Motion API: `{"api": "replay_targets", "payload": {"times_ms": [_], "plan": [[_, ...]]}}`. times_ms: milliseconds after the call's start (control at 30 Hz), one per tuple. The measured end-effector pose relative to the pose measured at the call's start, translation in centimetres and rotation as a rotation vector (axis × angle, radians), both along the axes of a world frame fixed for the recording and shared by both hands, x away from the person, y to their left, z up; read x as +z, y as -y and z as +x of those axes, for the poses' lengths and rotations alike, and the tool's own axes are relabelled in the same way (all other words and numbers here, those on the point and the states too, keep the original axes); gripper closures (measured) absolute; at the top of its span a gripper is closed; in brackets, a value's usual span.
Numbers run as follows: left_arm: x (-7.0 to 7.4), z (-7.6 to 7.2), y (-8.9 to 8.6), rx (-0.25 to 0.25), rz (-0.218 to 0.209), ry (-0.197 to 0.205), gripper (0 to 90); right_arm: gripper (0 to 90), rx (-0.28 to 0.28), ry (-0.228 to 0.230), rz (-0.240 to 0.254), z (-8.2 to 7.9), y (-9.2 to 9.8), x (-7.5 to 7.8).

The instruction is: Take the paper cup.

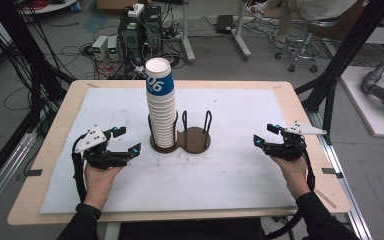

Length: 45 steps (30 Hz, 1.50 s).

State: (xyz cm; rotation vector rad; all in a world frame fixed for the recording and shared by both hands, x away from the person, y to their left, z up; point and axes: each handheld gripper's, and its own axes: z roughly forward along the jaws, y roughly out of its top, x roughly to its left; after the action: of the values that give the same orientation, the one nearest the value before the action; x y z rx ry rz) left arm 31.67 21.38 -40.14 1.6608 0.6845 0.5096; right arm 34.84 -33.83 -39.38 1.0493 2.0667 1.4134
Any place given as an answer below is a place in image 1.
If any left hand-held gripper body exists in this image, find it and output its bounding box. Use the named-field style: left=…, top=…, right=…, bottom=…
left=72, top=124, right=130, bottom=170

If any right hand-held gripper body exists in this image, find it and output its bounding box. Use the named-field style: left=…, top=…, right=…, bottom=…
left=263, top=121, right=328, bottom=162

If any stack of paper cups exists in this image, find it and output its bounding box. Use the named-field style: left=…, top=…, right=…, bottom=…
left=144, top=57, right=178, bottom=150

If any brown cup holder wire rack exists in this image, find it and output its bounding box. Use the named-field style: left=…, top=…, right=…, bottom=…
left=147, top=109, right=214, bottom=155

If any person's right hand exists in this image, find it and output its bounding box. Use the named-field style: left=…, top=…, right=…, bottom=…
left=269, top=154, right=312, bottom=201

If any person's left hand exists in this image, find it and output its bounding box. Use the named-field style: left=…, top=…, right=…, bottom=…
left=83, top=162, right=124, bottom=212

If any light wooden table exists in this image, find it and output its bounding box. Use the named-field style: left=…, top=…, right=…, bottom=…
left=7, top=79, right=352, bottom=227

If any white foam mat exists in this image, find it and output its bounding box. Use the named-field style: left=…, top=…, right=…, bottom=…
left=39, top=87, right=298, bottom=215

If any tan tape strip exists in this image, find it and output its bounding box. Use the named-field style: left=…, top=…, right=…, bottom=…
left=313, top=188, right=337, bottom=210

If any metal stool with casters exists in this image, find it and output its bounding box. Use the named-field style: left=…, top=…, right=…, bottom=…
left=274, top=17, right=340, bottom=74

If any silver power supply unit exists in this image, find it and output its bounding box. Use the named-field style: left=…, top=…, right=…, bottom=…
left=91, top=34, right=110, bottom=62
left=106, top=35, right=121, bottom=62

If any white floor platform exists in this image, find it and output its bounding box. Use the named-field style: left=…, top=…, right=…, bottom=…
left=339, top=65, right=384, bottom=140

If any white desk leg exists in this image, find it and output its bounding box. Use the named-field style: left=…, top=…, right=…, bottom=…
left=231, top=0, right=253, bottom=63
left=179, top=0, right=197, bottom=65

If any black computer tower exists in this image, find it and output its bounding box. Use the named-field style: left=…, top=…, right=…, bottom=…
left=117, top=5, right=163, bottom=65

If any black box on floor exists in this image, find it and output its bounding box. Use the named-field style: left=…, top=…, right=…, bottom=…
left=215, top=14, right=235, bottom=35

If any white power strip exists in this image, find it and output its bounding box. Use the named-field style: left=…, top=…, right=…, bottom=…
left=127, top=2, right=146, bottom=19

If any white round table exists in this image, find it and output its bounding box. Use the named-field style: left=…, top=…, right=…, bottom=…
left=19, top=0, right=80, bottom=15

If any right hand-held gripper black cable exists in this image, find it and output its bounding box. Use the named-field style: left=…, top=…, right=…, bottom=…
left=265, top=139, right=317, bottom=240

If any hand-held gripper black cable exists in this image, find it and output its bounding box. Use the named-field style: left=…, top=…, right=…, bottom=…
left=71, top=133, right=90, bottom=204
left=265, top=139, right=317, bottom=240

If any left hand-held gripper black cable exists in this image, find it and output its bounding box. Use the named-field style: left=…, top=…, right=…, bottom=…
left=71, top=133, right=90, bottom=204

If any aluminium rail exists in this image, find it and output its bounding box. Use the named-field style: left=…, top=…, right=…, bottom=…
left=0, top=130, right=38, bottom=222
left=307, top=109, right=373, bottom=240

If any tangle of floor cables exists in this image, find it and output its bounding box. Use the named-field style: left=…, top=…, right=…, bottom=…
left=2, top=13, right=221, bottom=112

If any black frame strut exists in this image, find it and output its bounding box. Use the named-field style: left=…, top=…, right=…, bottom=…
left=294, top=0, right=384, bottom=145

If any black frame with cable bundle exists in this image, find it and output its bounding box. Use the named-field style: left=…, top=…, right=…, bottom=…
left=0, top=0, right=77, bottom=198

